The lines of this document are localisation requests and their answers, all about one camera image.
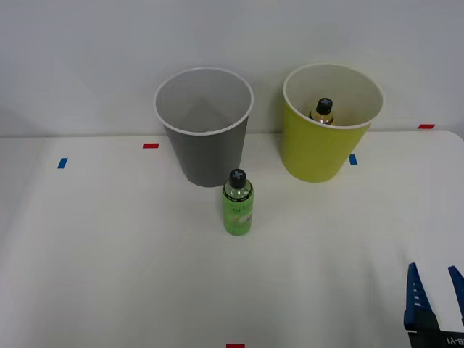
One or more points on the yellow-green plastic waste bin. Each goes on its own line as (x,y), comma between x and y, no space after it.
(319,148)

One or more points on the grey plastic waste bin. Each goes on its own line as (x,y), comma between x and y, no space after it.
(204,145)

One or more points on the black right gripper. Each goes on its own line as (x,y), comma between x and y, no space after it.
(435,340)

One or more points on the green label plastic bottle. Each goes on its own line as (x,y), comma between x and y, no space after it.
(237,212)

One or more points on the amber plastic bottle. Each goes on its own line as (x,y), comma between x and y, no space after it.
(322,111)

